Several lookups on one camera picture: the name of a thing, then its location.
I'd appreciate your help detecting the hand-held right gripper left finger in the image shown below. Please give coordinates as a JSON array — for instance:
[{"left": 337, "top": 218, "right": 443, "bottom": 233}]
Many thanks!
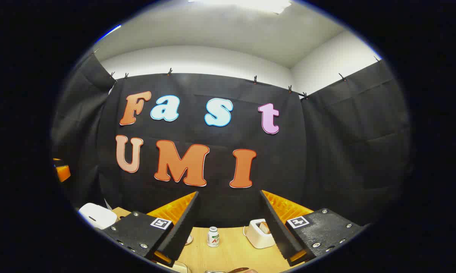
[{"left": 101, "top": 191, "right": 201, "bottom": 268}]

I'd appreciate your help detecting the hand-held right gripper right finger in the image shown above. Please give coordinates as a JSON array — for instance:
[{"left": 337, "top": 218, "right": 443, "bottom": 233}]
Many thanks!
[{"left": 259, "top": 190, "right": 368, "bottom": 267}]

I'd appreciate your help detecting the white rice cooker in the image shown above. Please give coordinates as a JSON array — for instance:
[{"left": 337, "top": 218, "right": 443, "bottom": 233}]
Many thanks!
[{"left": 78, "top": 203, "right": 118, "bottom": 230}]

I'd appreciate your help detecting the white toaster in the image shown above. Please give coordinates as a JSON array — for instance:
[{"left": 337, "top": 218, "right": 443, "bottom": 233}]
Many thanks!
[{"left": 244, "top": 219, "right": 276, "bottom": 249}]

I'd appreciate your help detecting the white bottle green label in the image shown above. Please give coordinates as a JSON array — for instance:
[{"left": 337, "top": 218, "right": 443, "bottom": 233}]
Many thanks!
[{"left": 207, "top": 226, "right": 220, "bottom": 248}]

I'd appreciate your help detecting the black backdrop cloth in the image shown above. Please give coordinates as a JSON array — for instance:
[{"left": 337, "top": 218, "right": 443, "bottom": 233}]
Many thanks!
[{"left": 52, "top": 53, "right": 412, "bottom": 229}]

